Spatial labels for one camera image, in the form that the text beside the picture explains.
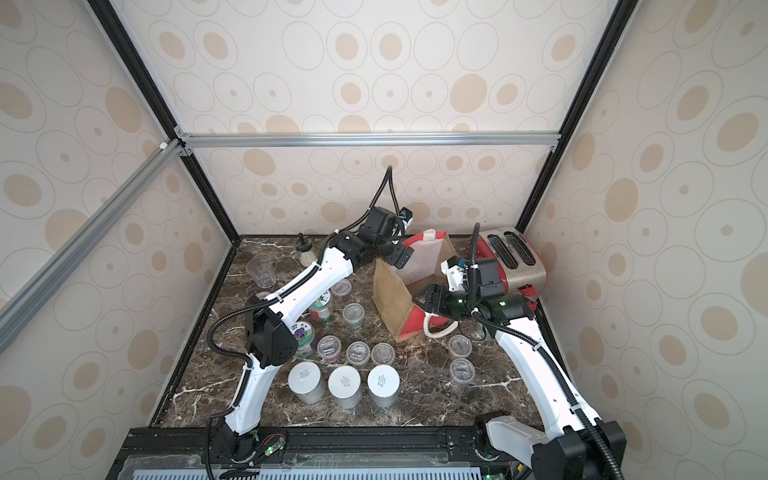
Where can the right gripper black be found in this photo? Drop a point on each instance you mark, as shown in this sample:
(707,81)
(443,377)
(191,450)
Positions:
(435,297)

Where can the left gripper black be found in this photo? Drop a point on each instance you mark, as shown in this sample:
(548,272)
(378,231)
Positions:
(396,258)

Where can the red burlap canvas bag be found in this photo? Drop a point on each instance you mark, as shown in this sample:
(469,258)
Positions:
(394,289)

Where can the seed jar red label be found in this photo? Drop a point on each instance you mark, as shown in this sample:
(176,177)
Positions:
(459,346)

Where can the seed jar green label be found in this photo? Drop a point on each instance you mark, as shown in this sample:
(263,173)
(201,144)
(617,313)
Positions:
(354,314)

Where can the wide jar pineapple lid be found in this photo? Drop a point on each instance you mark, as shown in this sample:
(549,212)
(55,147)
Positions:
(321,309)

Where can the wide jar purple flower label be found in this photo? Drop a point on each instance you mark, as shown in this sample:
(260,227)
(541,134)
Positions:
(304,334)

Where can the small jar red label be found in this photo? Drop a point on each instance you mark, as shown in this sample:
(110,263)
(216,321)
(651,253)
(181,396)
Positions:
(329,349)

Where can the seed jar orange label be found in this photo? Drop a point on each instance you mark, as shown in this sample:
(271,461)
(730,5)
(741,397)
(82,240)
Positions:
(358,354)

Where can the wide jar dark lid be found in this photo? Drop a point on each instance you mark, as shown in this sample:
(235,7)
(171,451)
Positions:
(384,385)

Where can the wide jar white bottom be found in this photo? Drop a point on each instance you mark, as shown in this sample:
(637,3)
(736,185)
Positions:
(345,387)

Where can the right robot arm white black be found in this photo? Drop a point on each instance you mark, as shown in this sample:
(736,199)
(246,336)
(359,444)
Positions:
(540,372)

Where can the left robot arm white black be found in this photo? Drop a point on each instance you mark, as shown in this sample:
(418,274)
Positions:
(270,341)

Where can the red silver toaster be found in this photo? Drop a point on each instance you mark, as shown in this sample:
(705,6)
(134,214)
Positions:
(520,267)

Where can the glass sugar jar black lid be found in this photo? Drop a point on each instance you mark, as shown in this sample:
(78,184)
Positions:
(304,247)

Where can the clear plastic cup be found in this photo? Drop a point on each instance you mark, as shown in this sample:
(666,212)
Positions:
(262,272)

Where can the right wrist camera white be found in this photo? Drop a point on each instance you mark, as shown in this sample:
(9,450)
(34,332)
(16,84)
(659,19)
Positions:
(455,271)

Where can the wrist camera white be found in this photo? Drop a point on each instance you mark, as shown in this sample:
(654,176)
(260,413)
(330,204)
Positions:
(455,271)
(405,215)

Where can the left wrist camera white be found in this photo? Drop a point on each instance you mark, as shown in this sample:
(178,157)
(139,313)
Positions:
(405,215)

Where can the horizontal aluminium rail back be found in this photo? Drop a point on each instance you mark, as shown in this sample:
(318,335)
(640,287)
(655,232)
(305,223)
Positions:
(357,140)

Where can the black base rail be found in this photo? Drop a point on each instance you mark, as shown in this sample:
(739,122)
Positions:
(443,452)

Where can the aluminium rail left wall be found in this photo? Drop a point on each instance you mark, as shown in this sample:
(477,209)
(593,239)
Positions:
(22,308)

